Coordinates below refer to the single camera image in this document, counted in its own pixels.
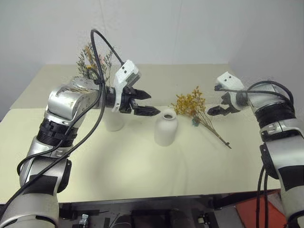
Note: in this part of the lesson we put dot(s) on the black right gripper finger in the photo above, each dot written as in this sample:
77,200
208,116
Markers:
217,111

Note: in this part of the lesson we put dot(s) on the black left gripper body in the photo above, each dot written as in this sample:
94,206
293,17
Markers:
127,97

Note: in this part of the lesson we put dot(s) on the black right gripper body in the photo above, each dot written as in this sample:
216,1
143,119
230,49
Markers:
231,101

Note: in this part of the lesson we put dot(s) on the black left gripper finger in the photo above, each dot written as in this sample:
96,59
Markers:
146,111
142,94

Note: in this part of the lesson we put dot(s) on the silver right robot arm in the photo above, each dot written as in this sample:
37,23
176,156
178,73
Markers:
285,133

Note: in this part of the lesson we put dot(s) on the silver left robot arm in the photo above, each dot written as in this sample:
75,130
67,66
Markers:
59,101

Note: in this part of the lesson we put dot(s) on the yellow dried flower bouquet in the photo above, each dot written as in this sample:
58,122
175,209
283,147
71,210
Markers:
190,102

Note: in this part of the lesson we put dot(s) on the white ceramic vase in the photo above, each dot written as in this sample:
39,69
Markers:
166,129
115,121

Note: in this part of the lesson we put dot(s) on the green and pink dried bouquet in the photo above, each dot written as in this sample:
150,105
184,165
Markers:
89,64

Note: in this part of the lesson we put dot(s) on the orange red panel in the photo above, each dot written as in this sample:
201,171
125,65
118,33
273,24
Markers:
254,209

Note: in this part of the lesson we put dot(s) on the small metal clamp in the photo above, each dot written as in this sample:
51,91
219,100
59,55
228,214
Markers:
202,218
84,219

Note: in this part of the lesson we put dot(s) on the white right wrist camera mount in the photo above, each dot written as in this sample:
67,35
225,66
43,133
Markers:
230,80

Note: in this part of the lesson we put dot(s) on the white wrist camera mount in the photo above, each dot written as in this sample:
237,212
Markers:
230,80
124,71

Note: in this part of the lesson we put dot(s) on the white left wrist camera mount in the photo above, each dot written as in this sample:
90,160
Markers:
124,71

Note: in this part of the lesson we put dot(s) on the black table frame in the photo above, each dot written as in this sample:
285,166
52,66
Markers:
142,202

